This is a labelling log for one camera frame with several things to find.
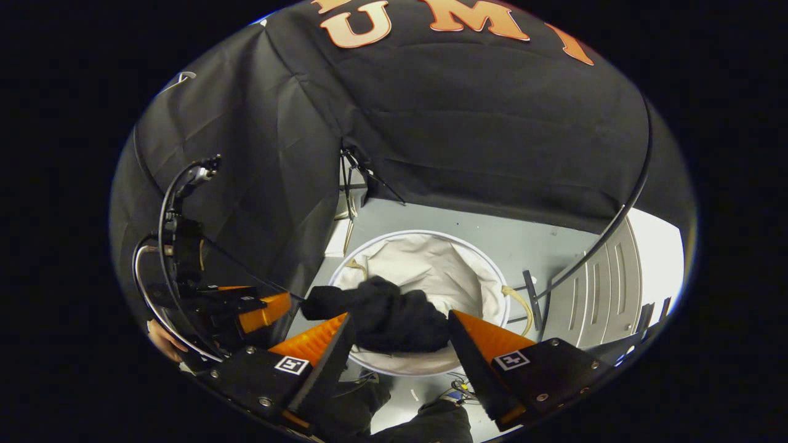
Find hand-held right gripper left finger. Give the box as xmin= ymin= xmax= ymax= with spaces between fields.
xmin=196 ymin=312 xmax=358 ymax=434

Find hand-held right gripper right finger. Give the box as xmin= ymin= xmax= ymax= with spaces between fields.
xmin=448 ymin=309 xmax=613 ymax=431

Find black jacket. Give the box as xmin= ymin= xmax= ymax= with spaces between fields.
xmin=300 ymin=276 xmax=453 ymax=354

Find white laundry hamper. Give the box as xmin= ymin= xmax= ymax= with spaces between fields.
xmin=326 ymin=229 xmax=535 ymax=377

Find white clothes hanger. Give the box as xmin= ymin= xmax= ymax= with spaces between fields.
xmin=159 ymin=70 xmax=198 ymax=94

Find black clothes rack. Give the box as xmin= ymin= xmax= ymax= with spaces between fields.
xmin=508 ymin=95 xmax=653 ymax=333

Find person's dark trousers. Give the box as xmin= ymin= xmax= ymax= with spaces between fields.
xmin=320 ymin=375 xmax=475 ymax=443

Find white cabinet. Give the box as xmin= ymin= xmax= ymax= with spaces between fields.
xmin=542 ymin=208 xmax=685 ymax=351

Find black backdrop cloth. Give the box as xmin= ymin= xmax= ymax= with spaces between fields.
xmin=110 ymin=0 xmax=699 ymax=308

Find floor cables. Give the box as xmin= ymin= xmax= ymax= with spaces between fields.
xmin=440 ymin=372 xmax=478 ymax=404

